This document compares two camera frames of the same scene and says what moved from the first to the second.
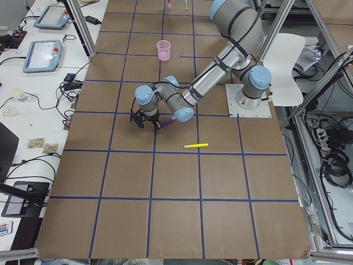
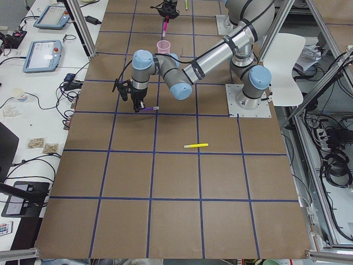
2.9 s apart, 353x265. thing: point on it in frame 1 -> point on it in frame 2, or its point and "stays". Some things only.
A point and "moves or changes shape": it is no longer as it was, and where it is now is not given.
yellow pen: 196,146 stays
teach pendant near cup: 43,56 stays
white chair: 281,52 stays
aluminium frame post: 86,37 stays
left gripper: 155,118 -> 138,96
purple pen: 173,118 moves or changes shape
